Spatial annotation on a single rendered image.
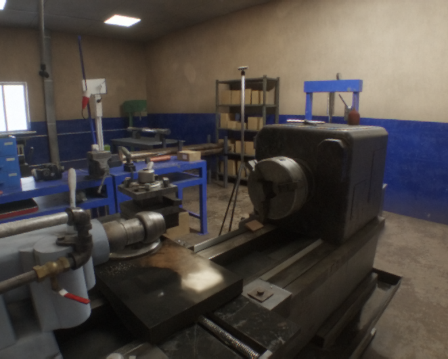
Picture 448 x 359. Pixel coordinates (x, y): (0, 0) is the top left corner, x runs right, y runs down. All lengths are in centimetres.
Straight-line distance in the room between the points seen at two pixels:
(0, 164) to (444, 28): 497
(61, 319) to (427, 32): 460
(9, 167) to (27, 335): 204
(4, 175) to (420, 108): 467
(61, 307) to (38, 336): 8
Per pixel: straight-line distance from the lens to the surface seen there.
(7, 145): 262
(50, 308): 67
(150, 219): 81
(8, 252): 67
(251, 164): 123
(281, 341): 78
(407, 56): 461
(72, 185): 70
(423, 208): 464
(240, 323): 81
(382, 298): 188
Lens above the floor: 140
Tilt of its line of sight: 13 degrees down
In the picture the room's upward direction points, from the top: straight up
